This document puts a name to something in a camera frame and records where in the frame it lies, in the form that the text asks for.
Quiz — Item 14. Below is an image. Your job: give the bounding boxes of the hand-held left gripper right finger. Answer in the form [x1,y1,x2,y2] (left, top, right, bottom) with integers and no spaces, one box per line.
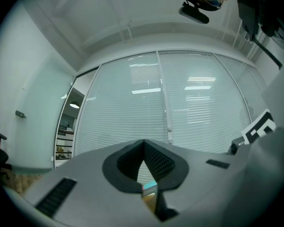
[143,140,189,222]

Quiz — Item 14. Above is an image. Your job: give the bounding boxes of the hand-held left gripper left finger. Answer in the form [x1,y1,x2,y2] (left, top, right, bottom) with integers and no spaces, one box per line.
[102,140,145,194]

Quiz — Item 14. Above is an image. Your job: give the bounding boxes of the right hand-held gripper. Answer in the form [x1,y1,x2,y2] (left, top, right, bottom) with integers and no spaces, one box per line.
[227,53,284,155]

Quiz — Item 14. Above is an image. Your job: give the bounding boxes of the background shelf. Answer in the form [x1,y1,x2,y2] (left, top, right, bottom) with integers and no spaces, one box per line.
[55,124,74,161]

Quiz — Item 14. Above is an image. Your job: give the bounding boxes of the white window blinds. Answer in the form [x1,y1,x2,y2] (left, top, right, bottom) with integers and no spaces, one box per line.
[73,51,268,156]

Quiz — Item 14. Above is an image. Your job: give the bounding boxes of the black cable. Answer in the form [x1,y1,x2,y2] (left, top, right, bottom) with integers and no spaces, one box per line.
[252,37,284,70]

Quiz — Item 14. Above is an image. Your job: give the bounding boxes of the black head camera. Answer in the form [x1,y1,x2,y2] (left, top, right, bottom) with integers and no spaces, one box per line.
[178,4,210,25]

